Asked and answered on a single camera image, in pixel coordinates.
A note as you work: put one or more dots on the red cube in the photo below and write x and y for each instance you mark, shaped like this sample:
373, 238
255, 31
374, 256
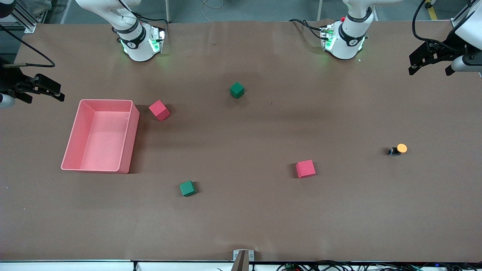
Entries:
159, 111
305, 169

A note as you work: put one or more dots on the grey metal post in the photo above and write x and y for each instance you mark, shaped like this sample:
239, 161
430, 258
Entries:
320, 9
167, 11

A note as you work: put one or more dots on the metal table bracket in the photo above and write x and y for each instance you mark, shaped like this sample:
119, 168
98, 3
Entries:
237, 256

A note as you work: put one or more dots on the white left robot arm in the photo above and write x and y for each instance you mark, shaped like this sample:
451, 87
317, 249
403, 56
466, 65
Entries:
350, 37

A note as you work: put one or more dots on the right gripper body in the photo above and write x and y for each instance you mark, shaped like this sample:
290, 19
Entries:
10, 80

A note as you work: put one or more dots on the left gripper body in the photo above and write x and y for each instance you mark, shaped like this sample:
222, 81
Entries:
446, 52

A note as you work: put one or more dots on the pink plastic bin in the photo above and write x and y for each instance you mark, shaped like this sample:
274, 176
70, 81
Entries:
98, 150

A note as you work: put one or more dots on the green cube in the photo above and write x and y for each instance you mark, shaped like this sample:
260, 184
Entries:
187, 188
237, 90

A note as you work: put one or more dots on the aluminium frame profile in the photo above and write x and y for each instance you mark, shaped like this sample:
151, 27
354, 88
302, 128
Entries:
456, 19
28, 25

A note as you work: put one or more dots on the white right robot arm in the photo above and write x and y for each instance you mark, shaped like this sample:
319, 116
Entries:
135, 41

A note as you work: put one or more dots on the orange push button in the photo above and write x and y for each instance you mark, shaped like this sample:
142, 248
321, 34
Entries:
402, 148

